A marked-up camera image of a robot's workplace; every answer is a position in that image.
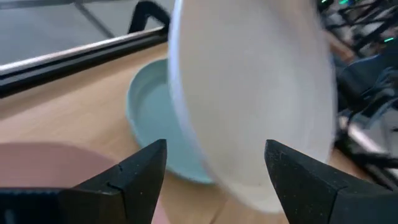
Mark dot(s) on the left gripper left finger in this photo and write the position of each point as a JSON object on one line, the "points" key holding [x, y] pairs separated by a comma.
{"points": [[124, 193]]}

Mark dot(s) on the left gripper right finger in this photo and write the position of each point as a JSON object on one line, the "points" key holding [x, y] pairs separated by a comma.
{"points": [[311, 193]]}

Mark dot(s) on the light blue plate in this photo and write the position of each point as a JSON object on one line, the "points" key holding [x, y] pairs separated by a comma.
{"points": [[149, 118]]}

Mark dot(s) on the purple plate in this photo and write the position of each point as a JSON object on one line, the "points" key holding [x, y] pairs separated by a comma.
{"points": [[46, 165]]}

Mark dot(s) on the white plate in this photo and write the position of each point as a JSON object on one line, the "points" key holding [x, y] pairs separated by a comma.
{"points": [[248, 93]]}

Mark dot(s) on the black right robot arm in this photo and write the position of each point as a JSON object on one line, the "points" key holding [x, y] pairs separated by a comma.
{"points": [[367, 71]]}

